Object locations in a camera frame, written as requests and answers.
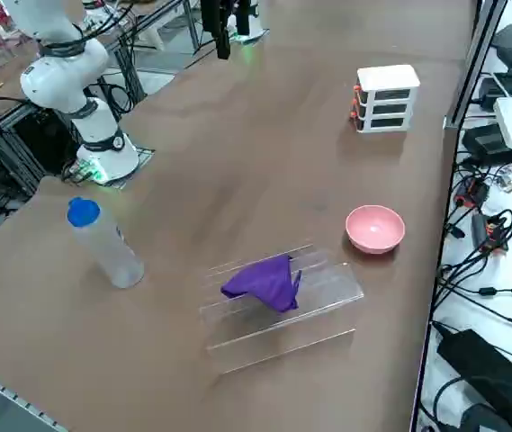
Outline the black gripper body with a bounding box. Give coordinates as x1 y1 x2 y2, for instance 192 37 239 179
200 0 235 35

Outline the purple towel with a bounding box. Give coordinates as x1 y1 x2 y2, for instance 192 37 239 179
220 254 304 315

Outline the clear acrylic stepped rack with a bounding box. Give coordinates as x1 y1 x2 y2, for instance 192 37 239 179
199 242 365 375

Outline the white three-drawer box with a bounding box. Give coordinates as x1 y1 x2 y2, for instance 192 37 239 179
349 64 421 135

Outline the clear bottle blue cap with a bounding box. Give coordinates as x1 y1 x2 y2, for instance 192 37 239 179
66 196 145 290

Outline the pink bowl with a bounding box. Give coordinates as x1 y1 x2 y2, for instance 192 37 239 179
345 204 407 257

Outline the black power strip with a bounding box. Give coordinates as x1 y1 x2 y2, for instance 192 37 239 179
480 74 512 112

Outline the black orange power plug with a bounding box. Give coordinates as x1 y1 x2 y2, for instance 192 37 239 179
470 211 511 256
455 177 491 211

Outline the large black power adapter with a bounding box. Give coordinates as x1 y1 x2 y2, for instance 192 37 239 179
436 329 512 432

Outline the aluminium frame post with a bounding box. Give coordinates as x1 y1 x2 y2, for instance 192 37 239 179
443 0 508 131

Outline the black cable with ferrite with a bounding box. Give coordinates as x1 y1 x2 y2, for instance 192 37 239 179
435 265 512 329

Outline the aluminium table edge rail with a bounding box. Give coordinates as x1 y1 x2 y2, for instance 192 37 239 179
0 363 70 432

